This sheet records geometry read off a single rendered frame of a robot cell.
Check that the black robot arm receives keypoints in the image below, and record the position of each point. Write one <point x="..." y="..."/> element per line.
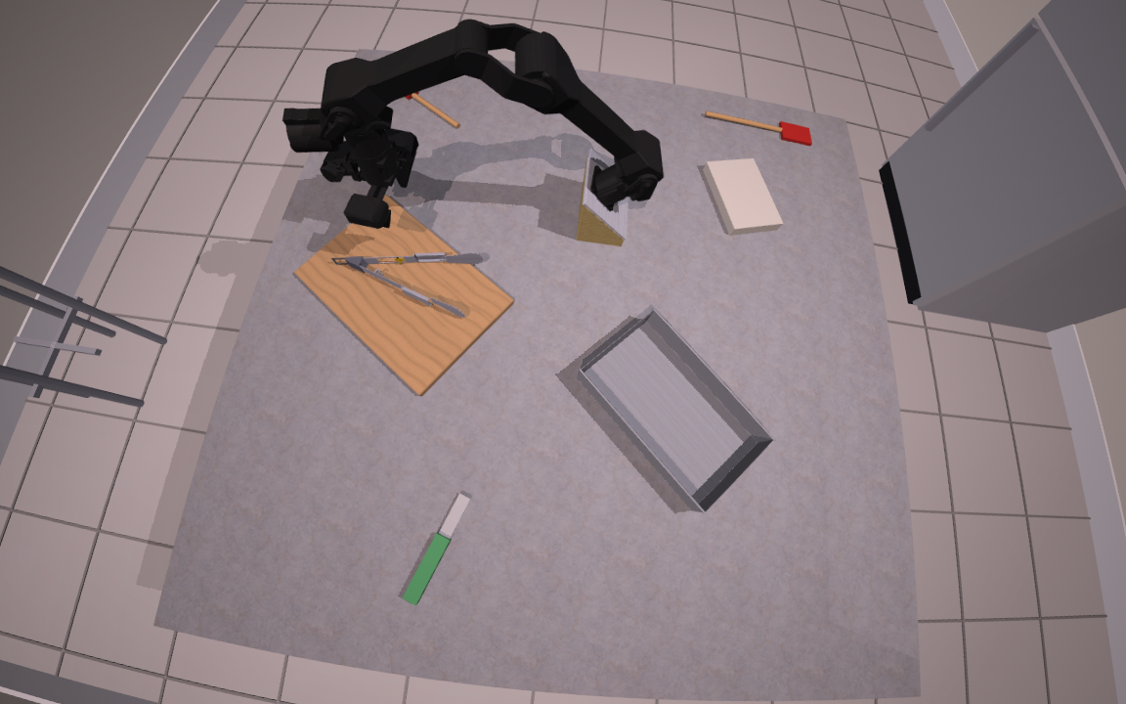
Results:
<point x="357" y="92"/>

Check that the green and white flat bar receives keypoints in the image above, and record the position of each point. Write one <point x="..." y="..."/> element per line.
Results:
<point x="435" y="552"/>

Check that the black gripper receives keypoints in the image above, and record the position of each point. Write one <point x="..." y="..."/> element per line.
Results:
<point x="380" y="172"/>

